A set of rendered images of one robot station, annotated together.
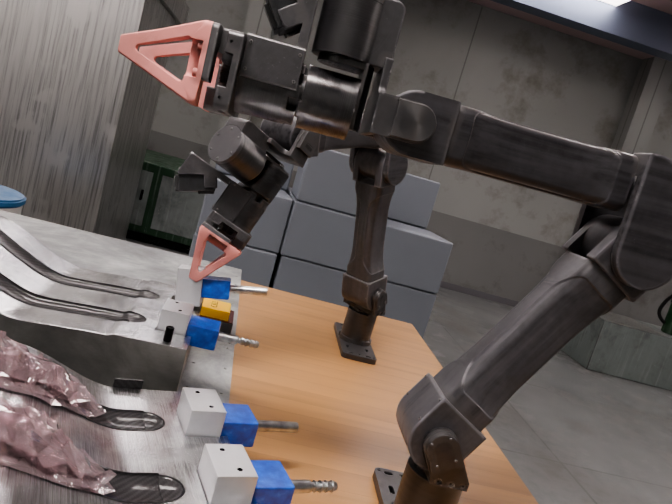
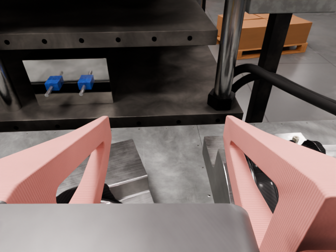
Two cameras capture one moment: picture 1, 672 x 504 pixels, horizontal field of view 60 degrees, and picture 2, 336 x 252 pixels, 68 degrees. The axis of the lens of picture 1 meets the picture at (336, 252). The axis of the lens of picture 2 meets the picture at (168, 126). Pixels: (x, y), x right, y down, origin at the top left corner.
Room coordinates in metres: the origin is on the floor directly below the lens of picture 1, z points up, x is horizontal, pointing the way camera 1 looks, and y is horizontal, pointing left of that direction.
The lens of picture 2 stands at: (0.53, 0.12, 1.27)
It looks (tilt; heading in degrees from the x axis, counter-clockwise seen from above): 37 degrees down; 97
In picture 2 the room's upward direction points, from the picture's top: straight up
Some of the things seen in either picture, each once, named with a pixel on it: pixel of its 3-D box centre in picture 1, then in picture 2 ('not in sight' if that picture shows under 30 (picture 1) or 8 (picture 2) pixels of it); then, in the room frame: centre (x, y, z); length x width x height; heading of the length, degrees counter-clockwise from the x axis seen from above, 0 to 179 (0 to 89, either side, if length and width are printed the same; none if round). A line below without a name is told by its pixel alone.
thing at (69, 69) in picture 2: not in sight; (85, 56); (0.05, 1.09, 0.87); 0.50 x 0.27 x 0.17; 101
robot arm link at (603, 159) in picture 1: (519, 189); not in sight; (0.57, -0.15, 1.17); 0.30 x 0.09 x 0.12; 97
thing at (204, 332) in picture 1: (210, 334); not in sight; (0.73, 0.13, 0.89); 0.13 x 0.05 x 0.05; 100
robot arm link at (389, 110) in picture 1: (375, 68); not in sight; (0.54, 0.01, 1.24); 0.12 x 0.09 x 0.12; 97
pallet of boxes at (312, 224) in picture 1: (308, 262); not in sight; (3.04, 0.13, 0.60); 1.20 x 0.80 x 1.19; 102
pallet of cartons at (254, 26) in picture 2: not in sight; (259, 33); (1.36, 3.83, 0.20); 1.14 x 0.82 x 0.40; 16
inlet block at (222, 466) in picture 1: (273, 486); not in sight; (0.49, 0.00, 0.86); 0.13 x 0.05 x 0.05; 118
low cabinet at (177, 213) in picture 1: (135, 187); not in sight; (5.67, 2.08, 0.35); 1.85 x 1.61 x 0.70; 97
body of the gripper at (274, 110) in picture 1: (261, 85); not in sight; (0.54, 0.11, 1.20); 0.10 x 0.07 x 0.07; 7
